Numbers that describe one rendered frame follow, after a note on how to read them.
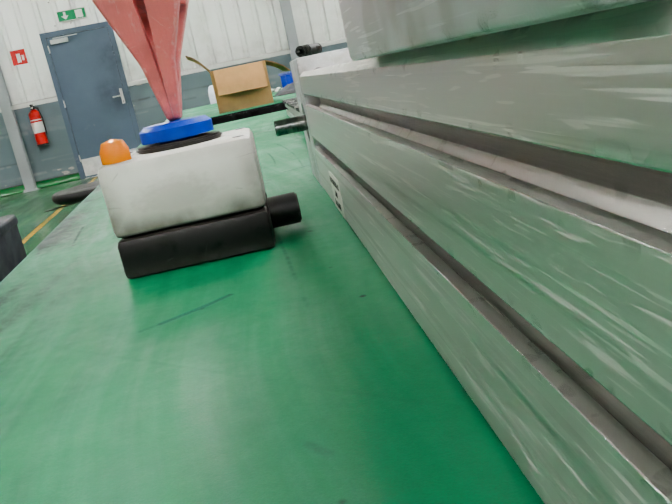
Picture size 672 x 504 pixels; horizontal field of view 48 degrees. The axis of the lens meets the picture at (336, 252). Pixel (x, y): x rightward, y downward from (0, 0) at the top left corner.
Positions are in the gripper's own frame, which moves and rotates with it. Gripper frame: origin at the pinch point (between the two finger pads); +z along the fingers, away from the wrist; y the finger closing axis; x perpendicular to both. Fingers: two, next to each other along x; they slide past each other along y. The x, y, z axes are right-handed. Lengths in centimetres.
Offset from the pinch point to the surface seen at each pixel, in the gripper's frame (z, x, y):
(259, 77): -3, 231, 8
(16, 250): 11.4, 39.4, -23.9
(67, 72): -75, 1095, -244
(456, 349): 7.2, -25.4, 7.8
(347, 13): -1.3, -21.3, 7.4
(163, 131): 1.3, -1.8, -0.6
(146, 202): 4.5, -3.9, -2.1
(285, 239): 8.3, -2.2, 4.4
